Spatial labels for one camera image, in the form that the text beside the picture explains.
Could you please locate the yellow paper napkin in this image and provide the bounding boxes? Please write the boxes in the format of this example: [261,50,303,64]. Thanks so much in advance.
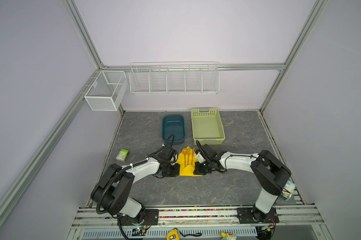
[176,147,201,177]

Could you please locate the orange plastic spoon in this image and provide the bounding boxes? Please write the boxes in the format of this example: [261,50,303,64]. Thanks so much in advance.
[181,148,188,167]

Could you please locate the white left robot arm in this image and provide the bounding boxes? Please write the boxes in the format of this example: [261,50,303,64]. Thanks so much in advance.
[91,146,180,222]

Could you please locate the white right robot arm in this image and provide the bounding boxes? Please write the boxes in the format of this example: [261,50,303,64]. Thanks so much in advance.
[193,141,291,222]

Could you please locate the dark teal plastic tub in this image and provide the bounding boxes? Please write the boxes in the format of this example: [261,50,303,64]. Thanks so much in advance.
[162,115,185,145]

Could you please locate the light green perforated basket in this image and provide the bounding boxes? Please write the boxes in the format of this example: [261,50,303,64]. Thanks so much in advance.
[191,108,225,145]

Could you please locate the small green box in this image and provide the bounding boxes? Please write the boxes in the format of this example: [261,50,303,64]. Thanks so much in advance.
[116,149,130,162]

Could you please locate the yellow handheld device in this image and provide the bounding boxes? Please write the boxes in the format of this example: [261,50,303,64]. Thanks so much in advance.
[167,229,180,240]

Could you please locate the yellow white toy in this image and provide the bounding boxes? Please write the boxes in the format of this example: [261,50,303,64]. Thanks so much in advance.
[221,232,237,240]

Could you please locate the colourful tissue packet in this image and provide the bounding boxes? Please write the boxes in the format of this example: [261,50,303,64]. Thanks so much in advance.
[280,180,296,201]

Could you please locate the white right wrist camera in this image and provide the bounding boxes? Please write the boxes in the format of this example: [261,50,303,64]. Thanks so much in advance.
[195,152,205,163]

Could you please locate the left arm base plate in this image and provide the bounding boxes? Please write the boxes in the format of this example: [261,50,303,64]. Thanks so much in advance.
[120,209,159,226]

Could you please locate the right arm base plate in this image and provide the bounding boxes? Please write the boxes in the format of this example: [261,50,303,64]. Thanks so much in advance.
[237,207,279,224]

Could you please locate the black corrugated left cable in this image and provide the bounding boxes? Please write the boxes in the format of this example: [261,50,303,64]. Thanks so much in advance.
[95,134,176,215]

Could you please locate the white wire wall basket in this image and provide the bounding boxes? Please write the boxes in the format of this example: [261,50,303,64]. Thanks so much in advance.
[129,62,220,95]

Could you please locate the white mesh wall box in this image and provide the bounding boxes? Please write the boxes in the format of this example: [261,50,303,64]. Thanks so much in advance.
[85,71,128,112]

